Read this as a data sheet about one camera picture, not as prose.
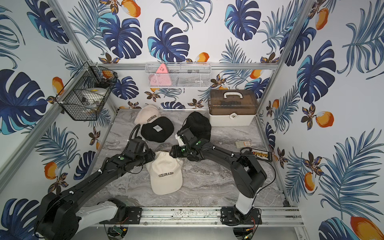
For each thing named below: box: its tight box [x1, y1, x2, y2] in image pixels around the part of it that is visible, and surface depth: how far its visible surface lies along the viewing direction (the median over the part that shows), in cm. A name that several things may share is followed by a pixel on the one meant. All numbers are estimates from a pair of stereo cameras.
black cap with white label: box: [141, 116, 175, 143], surface depth 108 cm
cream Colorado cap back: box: [134, 104, 161, 126], surface depth 111 cm
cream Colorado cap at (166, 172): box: [145, 151, 184, 195], surface depth 84 cm
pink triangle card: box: [149, 63, 172, 87], surface depth 92 cm
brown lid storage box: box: [208, 89, 259, 127], surface depth 103 cm
